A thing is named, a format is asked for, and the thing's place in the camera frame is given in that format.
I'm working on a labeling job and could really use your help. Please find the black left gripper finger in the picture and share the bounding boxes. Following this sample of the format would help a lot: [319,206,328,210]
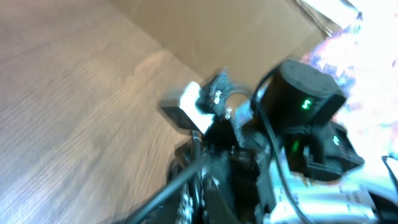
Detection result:
[177,184,194,224]

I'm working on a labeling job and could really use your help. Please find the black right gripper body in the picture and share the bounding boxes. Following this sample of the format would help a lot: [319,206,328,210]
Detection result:
[197,67,280,223]

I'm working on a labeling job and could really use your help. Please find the black USB-A cable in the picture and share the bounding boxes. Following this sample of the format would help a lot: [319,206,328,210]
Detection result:
[124,130,212,224]

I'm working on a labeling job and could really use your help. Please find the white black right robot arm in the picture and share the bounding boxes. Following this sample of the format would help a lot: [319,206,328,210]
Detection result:
[185,60,397,223]

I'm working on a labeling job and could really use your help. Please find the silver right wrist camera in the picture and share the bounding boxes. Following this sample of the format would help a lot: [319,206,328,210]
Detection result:
[158,82,215,134]

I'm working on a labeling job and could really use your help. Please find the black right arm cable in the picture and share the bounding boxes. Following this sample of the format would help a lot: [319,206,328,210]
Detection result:
[251,71,315,224]

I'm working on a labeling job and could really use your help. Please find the brown cardboard wall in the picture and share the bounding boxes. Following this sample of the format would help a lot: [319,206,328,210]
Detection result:
[112,0,326,87]

